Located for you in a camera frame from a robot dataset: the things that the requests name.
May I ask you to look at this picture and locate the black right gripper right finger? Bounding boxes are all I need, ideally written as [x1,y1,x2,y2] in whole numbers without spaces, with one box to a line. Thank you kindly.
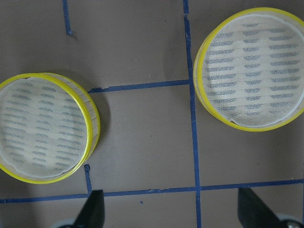
[237,188,286,228]

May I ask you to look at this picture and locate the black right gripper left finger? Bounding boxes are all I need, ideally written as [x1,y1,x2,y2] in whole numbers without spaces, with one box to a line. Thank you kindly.
[74,190,105,228]

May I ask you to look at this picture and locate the yellow-rimmed bamboo steamer basket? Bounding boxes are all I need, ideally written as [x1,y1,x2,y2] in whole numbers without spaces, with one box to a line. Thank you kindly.
[0,73,101,184]

